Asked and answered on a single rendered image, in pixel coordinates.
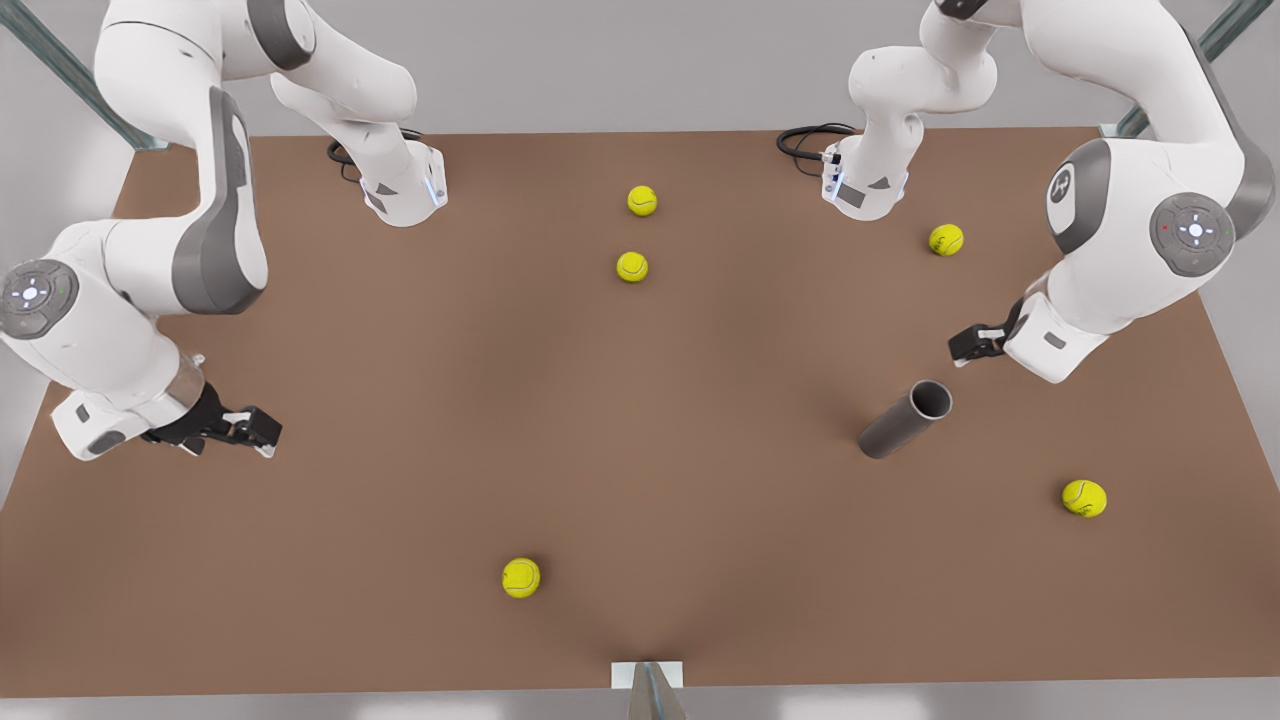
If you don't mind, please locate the grey tennis tube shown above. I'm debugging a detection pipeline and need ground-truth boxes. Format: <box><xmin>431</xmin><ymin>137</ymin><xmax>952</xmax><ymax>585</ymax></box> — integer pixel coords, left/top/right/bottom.
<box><xmin>858</xmin><ymin>379</ymin><xmax>954</xmax><ymax>460</ymax></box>

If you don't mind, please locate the silver frame post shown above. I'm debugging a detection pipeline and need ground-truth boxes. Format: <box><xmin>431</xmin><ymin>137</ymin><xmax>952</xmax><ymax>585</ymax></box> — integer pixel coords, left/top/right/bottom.
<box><xmin>0</xmin><ymin>0</ymin><xmax>169</xmax><ymax>153</ymax></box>
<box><xmin>1098</xmin><ymin>0</ymin><xmax>1276</xmax><ymax>139</ymax></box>
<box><xmin>612</xmin><ymin>661</ymin><xmax>688</xmax><ymax>720</ymax></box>

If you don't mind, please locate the black cable loop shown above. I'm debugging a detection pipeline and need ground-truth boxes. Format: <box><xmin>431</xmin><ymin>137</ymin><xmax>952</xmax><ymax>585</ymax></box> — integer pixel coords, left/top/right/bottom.
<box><xmin>777</xmin><ymin>123</ymin><xmax>859</xmax><ymax>179</ymax></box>
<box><xmin>327</xmin><ymin>127</ymin><xmax>425</xmax><ymax>183</ymax></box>

